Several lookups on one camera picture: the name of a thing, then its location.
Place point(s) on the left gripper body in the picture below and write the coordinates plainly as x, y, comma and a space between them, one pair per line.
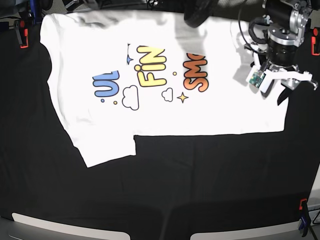
278, 65

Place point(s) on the white printed t-shirt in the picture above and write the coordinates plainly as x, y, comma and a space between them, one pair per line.
117, 74

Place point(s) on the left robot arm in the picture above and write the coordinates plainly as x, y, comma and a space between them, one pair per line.
276, 37

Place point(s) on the orange clamp top right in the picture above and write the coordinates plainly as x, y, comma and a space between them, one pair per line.
315, 42

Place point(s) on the orange blue clamp bottom right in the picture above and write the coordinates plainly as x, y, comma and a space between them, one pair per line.
304, 217

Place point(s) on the black table cloth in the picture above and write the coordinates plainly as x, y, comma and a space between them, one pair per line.
172, 188

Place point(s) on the blue clamp top left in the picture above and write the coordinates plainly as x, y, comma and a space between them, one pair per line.
35, 10

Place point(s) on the orange clamp top left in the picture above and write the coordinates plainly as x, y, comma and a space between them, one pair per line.
22, 33

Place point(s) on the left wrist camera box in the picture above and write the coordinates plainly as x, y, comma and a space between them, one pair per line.
260, 81

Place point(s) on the dark overhead camera mount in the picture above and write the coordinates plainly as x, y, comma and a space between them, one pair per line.
196, 12

